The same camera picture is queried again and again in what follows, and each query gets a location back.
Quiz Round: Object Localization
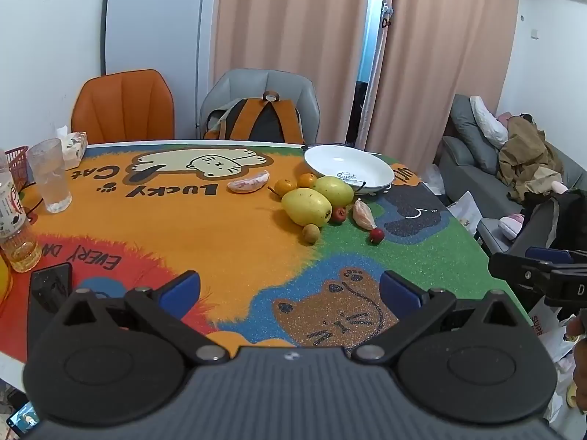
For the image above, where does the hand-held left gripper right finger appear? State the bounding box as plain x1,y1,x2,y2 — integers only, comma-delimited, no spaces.
352,270,533,364

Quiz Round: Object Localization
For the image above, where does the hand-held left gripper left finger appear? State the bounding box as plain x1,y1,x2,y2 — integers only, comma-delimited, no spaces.
28,271,230,366

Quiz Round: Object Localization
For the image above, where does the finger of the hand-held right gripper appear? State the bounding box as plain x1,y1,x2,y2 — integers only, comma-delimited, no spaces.
526,246,587,265
487,252,558,286

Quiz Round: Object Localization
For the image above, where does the thick peeled pomelo segment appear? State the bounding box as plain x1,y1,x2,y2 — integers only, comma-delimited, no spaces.
352,199,378,231

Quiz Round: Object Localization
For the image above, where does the slim peeled pomelo segment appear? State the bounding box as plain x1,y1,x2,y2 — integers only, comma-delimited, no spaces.
227,170,271,194

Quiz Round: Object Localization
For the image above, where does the white ceramic bowl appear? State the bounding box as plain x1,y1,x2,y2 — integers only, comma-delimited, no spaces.
303,144,396,194

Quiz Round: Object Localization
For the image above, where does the person's right hand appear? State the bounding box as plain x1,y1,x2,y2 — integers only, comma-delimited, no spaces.
566,312,587,411

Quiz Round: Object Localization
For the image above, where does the black bag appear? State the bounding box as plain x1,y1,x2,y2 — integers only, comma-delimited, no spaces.
522,189,587,257

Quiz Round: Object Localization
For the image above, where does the pink plush item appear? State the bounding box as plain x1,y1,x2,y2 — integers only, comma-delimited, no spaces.
497,213,526,240

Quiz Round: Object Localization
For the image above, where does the white bag with red print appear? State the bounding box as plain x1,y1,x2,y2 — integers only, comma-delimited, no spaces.
531,300,579,377

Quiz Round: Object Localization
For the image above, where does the colourful cat print table mat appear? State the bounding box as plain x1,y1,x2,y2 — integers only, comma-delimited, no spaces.
0,141,524,367

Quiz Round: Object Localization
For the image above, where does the white plastic bag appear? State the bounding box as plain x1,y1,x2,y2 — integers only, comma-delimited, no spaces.
447,190,483,238
421,164,445,196

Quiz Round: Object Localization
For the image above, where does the brown jacket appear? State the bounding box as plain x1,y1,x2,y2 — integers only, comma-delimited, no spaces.
497,114,570,203

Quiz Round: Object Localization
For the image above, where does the grey sofa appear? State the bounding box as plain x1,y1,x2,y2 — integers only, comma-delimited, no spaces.
438,94,587,260

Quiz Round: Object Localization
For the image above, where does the black smartphone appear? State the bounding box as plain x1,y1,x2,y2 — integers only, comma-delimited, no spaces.
28,262,74,326

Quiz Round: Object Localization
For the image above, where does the white pillow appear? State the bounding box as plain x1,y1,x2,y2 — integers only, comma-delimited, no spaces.
470,96,510,148

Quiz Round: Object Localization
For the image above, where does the clear plastic cup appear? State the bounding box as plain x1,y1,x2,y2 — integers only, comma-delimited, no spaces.
26,138,73,214

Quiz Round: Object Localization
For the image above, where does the yellow object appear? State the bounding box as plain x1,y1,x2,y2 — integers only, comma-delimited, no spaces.
0,252,14,309

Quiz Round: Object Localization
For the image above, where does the floral tissue pack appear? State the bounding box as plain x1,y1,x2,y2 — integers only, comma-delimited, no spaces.
59,131,88,170

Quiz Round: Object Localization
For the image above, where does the clear plastic bottle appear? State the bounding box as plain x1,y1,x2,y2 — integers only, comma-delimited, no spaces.
0,149,42,273

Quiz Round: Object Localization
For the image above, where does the orange and black backpack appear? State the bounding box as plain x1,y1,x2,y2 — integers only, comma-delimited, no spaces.
204,91,306,144

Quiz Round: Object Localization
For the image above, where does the orange chair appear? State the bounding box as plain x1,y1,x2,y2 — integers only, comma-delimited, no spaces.
71,70,176,144

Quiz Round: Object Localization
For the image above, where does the smartphone with lit screen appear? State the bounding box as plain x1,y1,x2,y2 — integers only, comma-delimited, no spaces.
6,401,40,434

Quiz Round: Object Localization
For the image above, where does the red plastic basket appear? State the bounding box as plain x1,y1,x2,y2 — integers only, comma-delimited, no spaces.
4,146,29,180

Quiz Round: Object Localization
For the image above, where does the narrow pink curtain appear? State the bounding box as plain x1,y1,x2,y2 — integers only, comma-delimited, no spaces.
366,0,521,170

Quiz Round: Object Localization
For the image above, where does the grey chair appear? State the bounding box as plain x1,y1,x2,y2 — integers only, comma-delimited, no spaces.
199,69,321,144

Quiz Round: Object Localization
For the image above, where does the white refrigerator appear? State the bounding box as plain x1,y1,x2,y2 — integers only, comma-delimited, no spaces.
105,0,223,140

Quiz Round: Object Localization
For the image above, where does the wide pink curtain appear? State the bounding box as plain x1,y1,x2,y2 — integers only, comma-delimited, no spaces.
213,0,373,147

